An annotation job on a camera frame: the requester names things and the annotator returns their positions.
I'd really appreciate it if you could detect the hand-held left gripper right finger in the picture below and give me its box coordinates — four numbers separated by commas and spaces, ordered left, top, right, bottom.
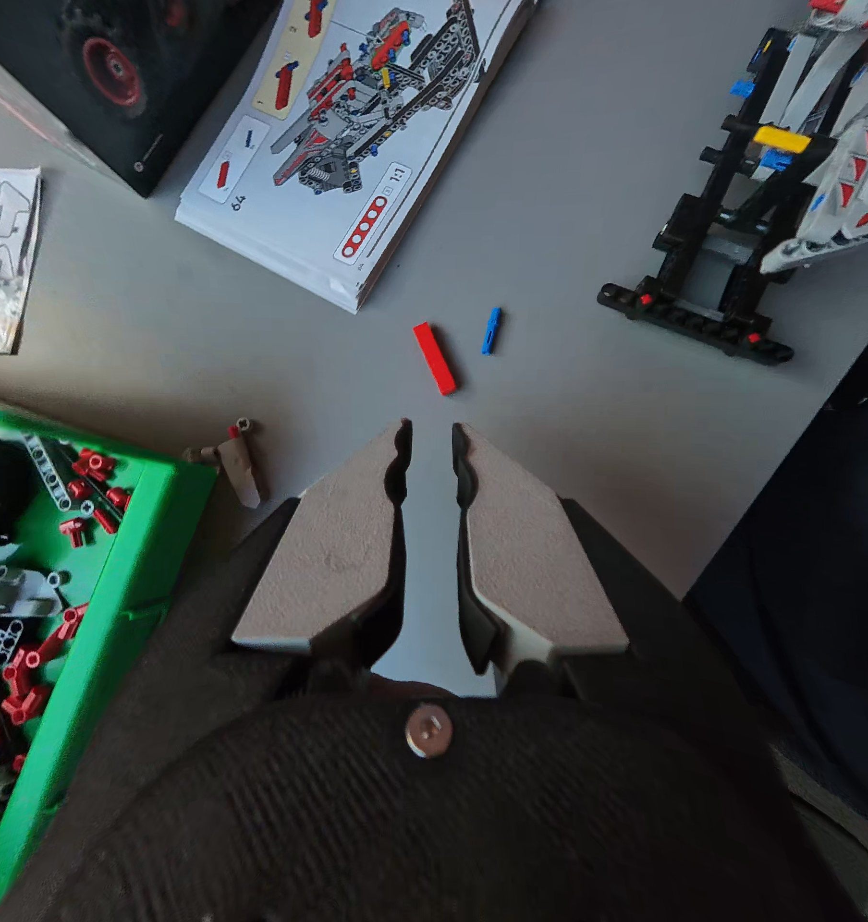
451, 421, 631, 698

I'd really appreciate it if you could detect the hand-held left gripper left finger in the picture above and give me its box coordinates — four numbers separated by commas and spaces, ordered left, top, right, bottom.
231, 418, 415, 674

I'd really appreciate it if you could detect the green plastic tray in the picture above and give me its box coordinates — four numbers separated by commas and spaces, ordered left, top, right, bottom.
0, 395, 220, 922

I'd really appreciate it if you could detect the red lego beam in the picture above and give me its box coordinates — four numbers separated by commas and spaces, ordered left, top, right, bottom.
413, 322, 458, 397

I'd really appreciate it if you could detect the small grey lego assembly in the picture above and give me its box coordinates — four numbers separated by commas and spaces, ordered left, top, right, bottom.
183, 418, 270, 510

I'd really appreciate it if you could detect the pile of loose lego pieces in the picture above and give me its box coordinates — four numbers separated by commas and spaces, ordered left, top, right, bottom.
0, 432, 134, 801

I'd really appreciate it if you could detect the open lego instruction booklet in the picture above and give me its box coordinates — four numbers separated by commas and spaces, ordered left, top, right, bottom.
175, 0, 539, 314

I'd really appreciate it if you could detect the partly built lego truck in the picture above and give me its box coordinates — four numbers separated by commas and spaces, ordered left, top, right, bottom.
597, 0, 868, 366

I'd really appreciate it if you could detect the dark lego set box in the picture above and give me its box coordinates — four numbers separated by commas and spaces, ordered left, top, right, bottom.
0, 0, 283, 199

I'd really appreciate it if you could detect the person's dark trouser leg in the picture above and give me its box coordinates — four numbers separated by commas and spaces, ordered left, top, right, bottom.
682, 331, 868, 837

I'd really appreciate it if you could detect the clear plastic sticker bag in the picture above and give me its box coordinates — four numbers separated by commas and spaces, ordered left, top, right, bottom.
0, 167, 43, 355

